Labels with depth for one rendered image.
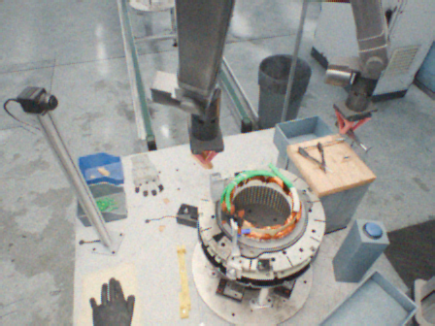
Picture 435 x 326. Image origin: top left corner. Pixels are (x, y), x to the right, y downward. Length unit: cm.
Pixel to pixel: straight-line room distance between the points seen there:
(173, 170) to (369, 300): 85
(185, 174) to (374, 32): 85
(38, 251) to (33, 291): 25
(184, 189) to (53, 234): 122
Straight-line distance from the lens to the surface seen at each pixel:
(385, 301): 88
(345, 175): 100
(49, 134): 80
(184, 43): 38
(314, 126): 121
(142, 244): 115
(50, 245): 225
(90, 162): 140
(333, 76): 87
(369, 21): 79
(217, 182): 77
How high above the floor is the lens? 177
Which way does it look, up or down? 47 degrees down
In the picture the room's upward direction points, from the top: straight up
